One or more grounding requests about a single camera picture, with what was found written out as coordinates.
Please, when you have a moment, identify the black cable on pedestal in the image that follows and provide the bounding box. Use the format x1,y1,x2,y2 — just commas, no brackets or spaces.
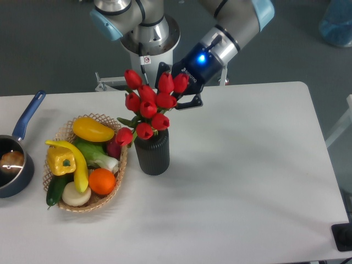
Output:
137,42,151,90

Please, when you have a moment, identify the green cucumber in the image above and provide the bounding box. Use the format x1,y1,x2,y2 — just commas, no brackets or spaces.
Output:
46,174,72,208

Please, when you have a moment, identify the yellow bell pepper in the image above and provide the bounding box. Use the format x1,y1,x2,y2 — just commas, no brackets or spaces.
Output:
47,147,76,176

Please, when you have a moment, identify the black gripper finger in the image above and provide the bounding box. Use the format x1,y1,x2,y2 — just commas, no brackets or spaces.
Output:
155,62,171,89
175,93,203,110

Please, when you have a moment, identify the yellow curved squash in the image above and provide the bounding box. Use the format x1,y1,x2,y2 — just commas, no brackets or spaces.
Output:
45,140,89,193

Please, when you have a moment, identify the green lettuce bok choy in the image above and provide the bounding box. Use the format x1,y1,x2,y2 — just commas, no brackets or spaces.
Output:
73,137,119,174

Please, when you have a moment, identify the dark red radish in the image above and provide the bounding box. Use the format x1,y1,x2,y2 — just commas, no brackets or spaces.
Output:
106,138,122,160

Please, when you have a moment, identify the blue translucent container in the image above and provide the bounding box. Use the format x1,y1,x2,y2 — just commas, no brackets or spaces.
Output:
318,0,351,47

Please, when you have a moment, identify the white round onion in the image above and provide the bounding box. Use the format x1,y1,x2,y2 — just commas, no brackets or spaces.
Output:
62,181,91,207

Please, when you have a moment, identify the dark ribbed vase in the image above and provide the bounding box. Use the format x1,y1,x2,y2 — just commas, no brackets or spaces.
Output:
134,129,170,175

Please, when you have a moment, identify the white frame at right edge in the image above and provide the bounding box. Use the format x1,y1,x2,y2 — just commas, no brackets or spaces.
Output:
325,95,351,148

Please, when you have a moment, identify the orange fruit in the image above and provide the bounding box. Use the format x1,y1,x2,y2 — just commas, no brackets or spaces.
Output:
89,168,116,195

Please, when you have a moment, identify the blue saucepan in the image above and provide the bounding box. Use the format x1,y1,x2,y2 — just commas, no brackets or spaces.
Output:
1,90,46,198

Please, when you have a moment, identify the woven wicker basket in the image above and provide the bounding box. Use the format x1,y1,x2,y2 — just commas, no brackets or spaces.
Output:
43,113,127,212

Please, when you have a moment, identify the red tulip bouquet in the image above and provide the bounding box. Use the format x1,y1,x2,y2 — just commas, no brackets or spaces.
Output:
115,69,189,146

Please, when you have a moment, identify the yellow mango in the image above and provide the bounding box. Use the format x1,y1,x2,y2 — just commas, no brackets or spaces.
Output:
72,117,115,142

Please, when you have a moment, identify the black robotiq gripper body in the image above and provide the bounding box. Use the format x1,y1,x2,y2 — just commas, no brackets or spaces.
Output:
172,42,223,94

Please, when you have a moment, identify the brown food in pan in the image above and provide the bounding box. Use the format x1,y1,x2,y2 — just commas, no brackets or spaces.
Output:
1,151,24,174

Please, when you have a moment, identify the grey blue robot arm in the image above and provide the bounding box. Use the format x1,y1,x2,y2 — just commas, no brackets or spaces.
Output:
90,1,274,110

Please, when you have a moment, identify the black device at table edge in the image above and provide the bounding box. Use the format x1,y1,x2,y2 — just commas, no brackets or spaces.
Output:
331,223,351,252

